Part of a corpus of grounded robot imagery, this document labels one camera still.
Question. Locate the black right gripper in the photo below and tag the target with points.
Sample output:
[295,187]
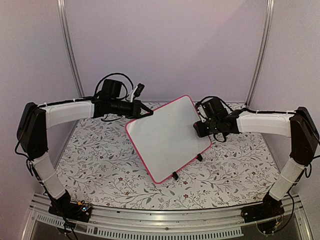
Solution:
[201,132]

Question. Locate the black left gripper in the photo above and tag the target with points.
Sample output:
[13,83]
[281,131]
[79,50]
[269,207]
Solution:
[136,111]

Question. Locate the pink framed whiteboard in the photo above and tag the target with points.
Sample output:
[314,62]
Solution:
[166,141]

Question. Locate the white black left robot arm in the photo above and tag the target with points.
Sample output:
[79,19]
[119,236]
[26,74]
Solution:
[38,119]

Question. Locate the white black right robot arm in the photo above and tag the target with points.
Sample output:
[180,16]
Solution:
[297,125]

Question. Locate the black whiteboard foot clip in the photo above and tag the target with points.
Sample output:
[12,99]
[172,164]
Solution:
[175,176]
[199,157]

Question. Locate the floral patterned table mat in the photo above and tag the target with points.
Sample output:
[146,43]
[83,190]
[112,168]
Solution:
[100,166]

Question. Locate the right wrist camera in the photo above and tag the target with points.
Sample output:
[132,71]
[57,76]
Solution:
[201,112]

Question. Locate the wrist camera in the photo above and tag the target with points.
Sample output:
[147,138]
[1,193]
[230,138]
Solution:
[135,92]
[201,112]

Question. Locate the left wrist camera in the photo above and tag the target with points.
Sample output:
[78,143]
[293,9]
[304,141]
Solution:
[135,92]

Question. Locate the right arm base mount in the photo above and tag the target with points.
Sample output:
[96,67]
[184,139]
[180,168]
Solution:
[269,208]

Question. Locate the aluminium front rail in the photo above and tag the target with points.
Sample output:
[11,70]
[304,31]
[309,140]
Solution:
[110,223]

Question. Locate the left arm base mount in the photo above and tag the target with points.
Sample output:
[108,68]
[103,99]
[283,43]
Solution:
[78,211]

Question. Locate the left aluminium corner post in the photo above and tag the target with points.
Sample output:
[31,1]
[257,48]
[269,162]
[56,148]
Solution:
[68,46]

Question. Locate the aluminium corner post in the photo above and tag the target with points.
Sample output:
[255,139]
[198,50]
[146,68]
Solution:
[267,24]
[68,46]

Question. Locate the right aluminium corner post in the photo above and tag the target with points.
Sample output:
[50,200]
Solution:
[267,24]

